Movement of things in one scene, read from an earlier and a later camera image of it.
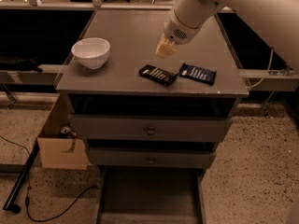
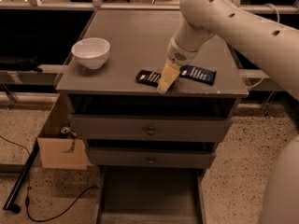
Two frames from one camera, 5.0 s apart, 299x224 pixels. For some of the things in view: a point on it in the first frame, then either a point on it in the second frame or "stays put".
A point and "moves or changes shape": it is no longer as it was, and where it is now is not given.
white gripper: x=177 y=30 → x=180 y=53
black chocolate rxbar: x=159 y=75 moves or changes shape
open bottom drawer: x=148 y=195 stays put
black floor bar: x=9 y=205 stays put
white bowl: x=92 y=52 stays put
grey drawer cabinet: x=142 y=116 stays put
